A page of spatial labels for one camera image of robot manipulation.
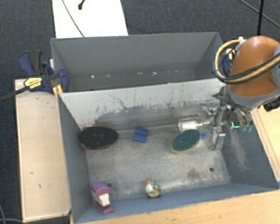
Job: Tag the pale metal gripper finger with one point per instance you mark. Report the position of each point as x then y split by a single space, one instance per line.
189 125
217 139

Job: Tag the green round scouring pad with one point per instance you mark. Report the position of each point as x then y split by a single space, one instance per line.
185 141

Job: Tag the blue small block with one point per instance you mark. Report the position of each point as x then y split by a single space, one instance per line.
140 134

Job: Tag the grey metal bin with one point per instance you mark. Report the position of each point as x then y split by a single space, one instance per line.
160 171

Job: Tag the black oval disc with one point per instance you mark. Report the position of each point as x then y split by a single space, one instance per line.
98 138

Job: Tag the purple toy figure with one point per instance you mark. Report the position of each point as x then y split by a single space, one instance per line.
102 197

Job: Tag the pale wood board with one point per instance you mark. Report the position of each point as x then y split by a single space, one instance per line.
40 148

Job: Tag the black cylinder on white bracket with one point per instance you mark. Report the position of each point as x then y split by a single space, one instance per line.
276 103

